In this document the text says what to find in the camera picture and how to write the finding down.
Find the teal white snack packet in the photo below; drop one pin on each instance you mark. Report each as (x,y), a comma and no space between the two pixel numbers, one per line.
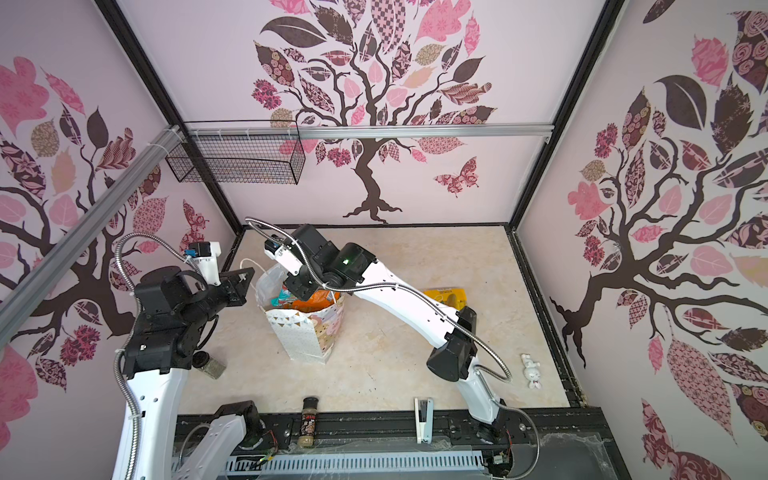
(284,299)

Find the small glass spice jar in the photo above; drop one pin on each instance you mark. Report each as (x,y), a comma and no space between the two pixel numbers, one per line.
(210,366)

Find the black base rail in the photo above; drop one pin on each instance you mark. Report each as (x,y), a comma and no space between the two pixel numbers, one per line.
(538,443)

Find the spice bottle black cap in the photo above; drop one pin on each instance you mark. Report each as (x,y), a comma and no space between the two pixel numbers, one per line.
(307,429)

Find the orange snack packet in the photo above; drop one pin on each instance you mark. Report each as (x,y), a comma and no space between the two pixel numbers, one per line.
(320,300)

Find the black wire basket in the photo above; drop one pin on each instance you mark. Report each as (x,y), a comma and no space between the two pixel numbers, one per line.
(243,155)

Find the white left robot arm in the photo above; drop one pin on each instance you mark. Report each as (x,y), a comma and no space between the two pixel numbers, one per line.
(154,366)

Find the yellow orange mango snack bag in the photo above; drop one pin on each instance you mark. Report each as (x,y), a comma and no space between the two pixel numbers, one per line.
(453,297)

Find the left aluminium rail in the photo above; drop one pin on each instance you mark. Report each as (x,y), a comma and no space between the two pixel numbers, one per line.
(24,299)

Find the white slotted cable duct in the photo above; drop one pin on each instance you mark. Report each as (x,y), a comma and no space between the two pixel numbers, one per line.
(315,465)

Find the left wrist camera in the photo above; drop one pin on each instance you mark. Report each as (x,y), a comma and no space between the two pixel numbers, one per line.
(204,257)

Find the back aluminium rail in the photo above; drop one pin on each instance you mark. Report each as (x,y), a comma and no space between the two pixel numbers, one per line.
(379,132)

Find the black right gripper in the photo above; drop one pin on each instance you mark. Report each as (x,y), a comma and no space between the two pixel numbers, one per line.
(296,285)

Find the aluminium rail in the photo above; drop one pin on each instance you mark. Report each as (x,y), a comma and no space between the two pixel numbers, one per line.
(379,132)
(24,299)

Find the white paper bag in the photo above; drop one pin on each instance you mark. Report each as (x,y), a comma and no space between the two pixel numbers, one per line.
(306,337)

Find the small white figurine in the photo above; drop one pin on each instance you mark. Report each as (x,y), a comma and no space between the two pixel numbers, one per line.
(531,371)

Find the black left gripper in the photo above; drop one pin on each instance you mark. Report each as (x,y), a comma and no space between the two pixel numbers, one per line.
(236,287)

